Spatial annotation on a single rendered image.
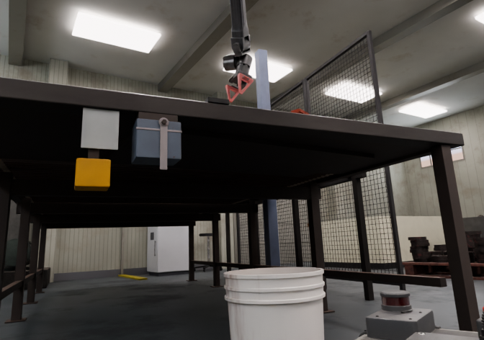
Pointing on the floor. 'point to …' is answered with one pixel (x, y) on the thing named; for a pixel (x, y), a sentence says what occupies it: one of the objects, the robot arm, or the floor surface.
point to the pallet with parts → (426, 264)
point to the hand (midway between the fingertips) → (235, 96)
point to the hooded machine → (168, 251)
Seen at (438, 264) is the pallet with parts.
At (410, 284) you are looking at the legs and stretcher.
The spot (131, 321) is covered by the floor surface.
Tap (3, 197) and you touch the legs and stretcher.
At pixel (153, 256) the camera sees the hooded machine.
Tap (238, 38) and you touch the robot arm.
